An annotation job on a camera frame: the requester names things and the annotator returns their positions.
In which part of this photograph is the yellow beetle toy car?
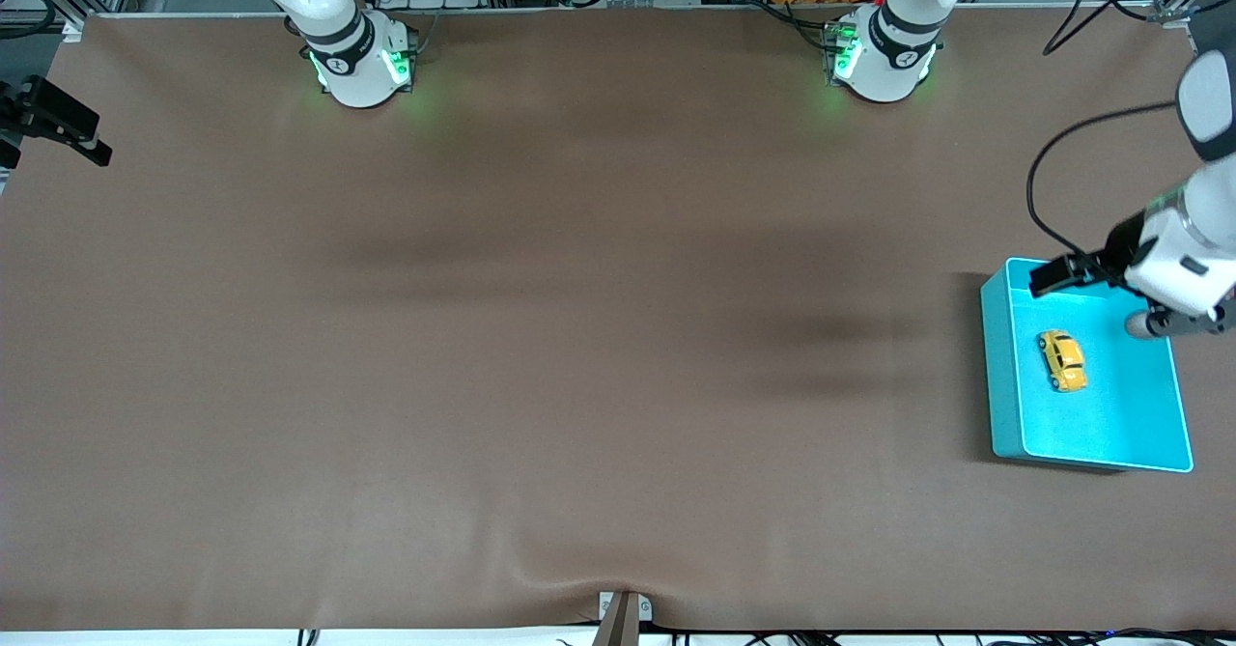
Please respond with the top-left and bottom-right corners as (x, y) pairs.
(1037, 329), (1089, 394)

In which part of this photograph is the teal plastic bin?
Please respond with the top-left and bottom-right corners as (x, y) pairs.
(979, 257), (1195, 474)

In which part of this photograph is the brown table mat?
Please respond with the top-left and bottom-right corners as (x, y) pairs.
(0, 7), (1236, 632)

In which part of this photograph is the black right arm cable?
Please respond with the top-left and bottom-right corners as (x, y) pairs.
(0, 0), (57, 41)

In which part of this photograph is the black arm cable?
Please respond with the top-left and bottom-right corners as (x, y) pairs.
(0, 0), (57, 41)
(1025, 100), (1179, 261)

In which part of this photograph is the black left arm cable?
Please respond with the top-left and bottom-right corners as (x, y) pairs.
(1025, 100), (1179, 261)

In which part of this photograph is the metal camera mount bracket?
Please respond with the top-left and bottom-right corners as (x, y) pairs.
(594, 590), (654, 646)

